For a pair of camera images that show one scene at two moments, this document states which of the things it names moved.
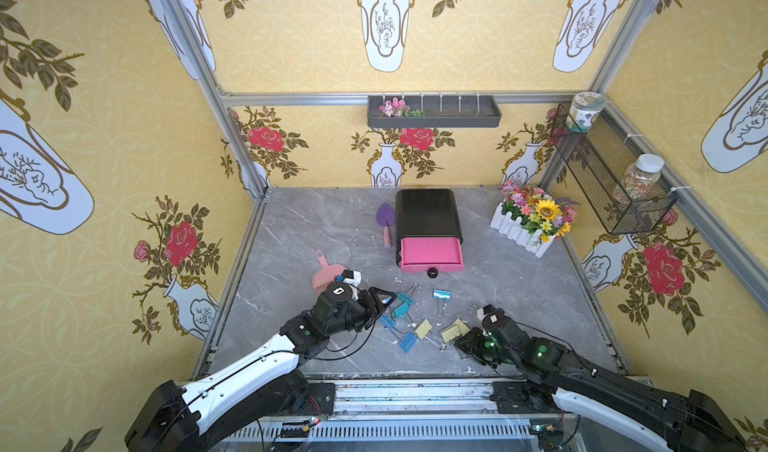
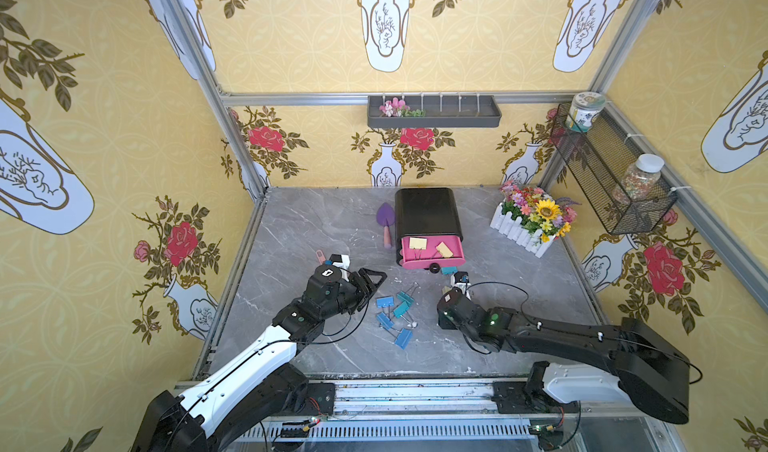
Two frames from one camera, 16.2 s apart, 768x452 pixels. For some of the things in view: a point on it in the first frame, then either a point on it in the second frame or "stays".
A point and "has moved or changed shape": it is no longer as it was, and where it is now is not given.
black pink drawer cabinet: [428, 230] stays
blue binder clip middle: [387, 321] stays
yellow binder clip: [423, 328] → [444, 250]
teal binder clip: [401, 310] stays
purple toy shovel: [385, 215] stays
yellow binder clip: [463, 328] has moved or changed shape
